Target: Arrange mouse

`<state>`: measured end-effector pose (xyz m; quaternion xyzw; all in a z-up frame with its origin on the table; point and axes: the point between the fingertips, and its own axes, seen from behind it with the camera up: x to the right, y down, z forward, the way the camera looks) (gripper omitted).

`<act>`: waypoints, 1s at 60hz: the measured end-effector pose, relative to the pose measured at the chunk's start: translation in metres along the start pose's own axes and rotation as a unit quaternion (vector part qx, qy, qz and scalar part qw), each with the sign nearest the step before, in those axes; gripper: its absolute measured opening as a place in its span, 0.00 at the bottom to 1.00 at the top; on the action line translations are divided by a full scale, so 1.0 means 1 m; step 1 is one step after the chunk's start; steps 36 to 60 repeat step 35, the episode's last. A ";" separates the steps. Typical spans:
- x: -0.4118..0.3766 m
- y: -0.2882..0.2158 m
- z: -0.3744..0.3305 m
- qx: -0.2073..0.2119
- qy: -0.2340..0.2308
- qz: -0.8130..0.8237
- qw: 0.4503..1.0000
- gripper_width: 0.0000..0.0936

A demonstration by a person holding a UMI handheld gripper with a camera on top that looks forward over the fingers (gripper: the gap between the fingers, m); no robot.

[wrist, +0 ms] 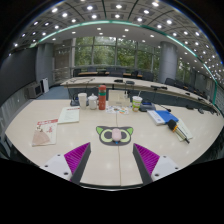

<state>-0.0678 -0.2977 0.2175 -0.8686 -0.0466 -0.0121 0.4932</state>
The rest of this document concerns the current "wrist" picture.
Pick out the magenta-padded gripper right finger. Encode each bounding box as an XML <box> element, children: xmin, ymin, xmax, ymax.
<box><xmin>132</xmin><ymin>143</ymin><xmax>183</xmax><ymax>186</ymax></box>

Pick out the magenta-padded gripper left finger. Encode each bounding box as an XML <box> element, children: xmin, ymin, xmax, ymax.
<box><xmin>39</xmin><ymin>142</ymin><xmax>92</xmax><ymax>185</ymax></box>

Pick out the cat face mouse pad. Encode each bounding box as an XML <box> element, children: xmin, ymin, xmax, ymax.
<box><xmin>95</xmin><ymin>125</ymin><xmax>135</xmax><ymax>147</ymax></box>

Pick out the red and white magazine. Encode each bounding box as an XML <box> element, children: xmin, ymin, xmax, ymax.
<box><xmin>31</xmin><ymin>118</ymin><xmax>59</xmax><ymax>148</ymax></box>

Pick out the black and yellow microphone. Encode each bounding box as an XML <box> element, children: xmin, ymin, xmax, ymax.
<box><xmin>166</xmin><ymin>119</ymin><xmax>191</xmax><ymax>145</ymax></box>

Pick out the white paper booklet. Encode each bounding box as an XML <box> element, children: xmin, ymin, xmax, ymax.
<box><xmin>57</xmin><ymin>106</ymin><xmax>81</xmax><ymax>125</ymax></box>

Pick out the white paper sheet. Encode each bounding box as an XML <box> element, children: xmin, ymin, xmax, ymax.
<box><xmin>174</xmin><ymin>119</ymin><xmax>194</xmax><ymax>142</ymax></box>

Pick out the green and white paper cup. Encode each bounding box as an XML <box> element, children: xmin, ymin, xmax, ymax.
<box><xmin>131</xmin><ymin>95</ymin><xmax>143</xmax><ymax>113</ymax></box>

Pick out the white lidded mug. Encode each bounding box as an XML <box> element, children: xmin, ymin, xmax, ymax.
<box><xmin>87</xmin><ymin>93</ymin><xmax>99</xmax><ymax>111</ymax></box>

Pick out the colourful printed leaflet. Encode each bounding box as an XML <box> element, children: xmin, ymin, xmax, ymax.
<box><xmin>105</xmin><ymin>105</ymin><xmax>130</xmax><ymax>116</ymax></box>

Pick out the red drink bottle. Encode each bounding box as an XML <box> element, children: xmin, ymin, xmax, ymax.
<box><xmin>97</xmin><ymin>84</ymin><xmax>108</xmax><ymax>111</ymax></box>

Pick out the beige cardboard box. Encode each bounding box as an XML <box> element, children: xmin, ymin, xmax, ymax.
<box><xmin>107</xmin><ymin>89</ymin><xmax>132</xmax><ymax>108</ymax></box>

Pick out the white floor appliance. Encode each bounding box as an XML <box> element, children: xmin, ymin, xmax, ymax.
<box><xmin>40</xmin><ymin>77</ymin><xmax>50</xmax><ymax>94</ymax></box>

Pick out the long curved conference table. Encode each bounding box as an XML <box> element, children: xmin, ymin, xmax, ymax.
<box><xmin>60</xmin><ymin>76</ymin><xmax>214</xmax><ymax>108</ymax></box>

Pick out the group of office chairs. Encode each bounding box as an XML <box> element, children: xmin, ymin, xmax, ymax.
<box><xmin>73</xmin><ymin>68</ymin><xmax>214</xmax><ymax>98</ymax></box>

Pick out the group of ceiling lights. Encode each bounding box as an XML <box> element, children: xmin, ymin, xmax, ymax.
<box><xmin>11</xmin><ymin>0</ymin><xmax>224</xmax><ymax>83</ymax></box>

